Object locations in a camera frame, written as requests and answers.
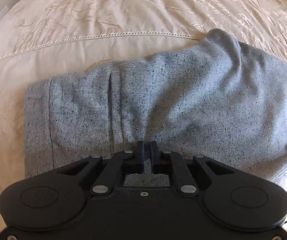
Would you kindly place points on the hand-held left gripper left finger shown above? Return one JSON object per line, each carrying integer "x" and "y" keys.
{"x": 140, "y": 157}

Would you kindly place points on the light blue speckled pants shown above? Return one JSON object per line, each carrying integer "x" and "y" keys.
{"x": 183, "y": 100}

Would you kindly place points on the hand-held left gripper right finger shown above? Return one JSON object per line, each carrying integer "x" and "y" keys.
{"x": 153, "y": 157}

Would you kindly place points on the cream embroidered bedspread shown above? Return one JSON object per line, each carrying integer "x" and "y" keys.
{"x": 108, "y": 12}

